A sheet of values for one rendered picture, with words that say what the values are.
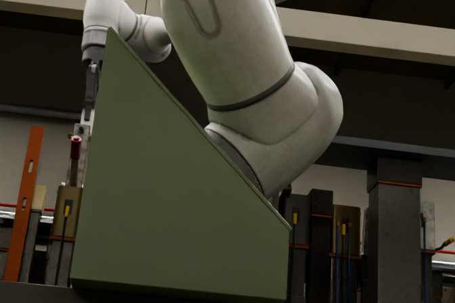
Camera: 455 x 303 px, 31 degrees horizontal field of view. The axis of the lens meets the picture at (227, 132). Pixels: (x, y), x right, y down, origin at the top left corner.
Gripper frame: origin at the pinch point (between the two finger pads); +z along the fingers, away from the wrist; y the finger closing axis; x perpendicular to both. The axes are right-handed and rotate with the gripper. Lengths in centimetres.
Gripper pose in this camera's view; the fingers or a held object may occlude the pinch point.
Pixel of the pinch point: (87, 122)
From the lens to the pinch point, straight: 212.5
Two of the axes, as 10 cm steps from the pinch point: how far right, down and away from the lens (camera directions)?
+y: -1.4, 3.8, 9.2
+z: -0.7, 9.2, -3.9
